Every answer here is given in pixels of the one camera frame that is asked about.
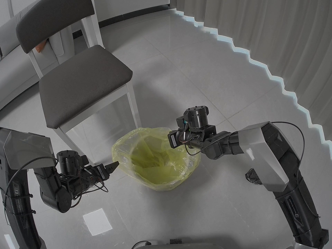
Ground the black cable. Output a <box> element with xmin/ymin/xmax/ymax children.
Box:
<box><xmin>6</xmin><ymin>157</ymin><xmax>59</xmax><ymax>191</ymax></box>
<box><xmin>269</xmin><ymin>121</ymin><xmax>305</xmax><ymax>177</ymax></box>
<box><xmin>131</xmin><ymin>240</ymin><xmax>151</xmax><ymax>249</ymax></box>

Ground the white trash bin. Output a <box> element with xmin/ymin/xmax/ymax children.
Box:
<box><xmin>128</xmin><ymin>139</ymin><xmax>194</xmax><ymax>191</ymax></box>

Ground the yellow plastic bag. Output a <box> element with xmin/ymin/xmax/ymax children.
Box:
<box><xmin>111</xmin><ymin>126</ymin><xmax>202</xmax><ymax>191</ymax></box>

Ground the pale grey sofa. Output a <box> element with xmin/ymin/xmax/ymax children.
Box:
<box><xmin>0</xmin><ymin>0</ymin><xmax>73</xmax><ymax>111</ymax></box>

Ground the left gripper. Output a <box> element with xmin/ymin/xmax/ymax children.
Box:
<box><xmin>74</xmin><ymin>161</ymin><xmax>120</xmax><ymax>190</ymax></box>

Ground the grey cushioned white chair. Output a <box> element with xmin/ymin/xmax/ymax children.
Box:
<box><xmin>16</xmin><ymin>0</ymin><xmax>141</xmax><ymax>150</ymax></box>

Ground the white curtain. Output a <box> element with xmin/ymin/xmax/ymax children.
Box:
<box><xmin>170</xmin><ymin>0</ymin><xmax>332</xmax><ymax>142</ymax></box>

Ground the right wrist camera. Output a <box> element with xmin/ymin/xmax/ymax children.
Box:
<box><xmin>176</xmin><ymin>109</ymin><xmax>191</xmax><ymax>131</ymax></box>

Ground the crumpled black plastic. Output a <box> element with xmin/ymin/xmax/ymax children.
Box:
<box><xmin>245</xmin><ymin>168</ymin><xmax>263</xmax><ymax>185</ymax></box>

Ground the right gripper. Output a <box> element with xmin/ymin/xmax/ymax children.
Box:
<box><xmin>168</xmin><ymin>125</ymin><xmax>217</xmax><ymax>149</ymax></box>

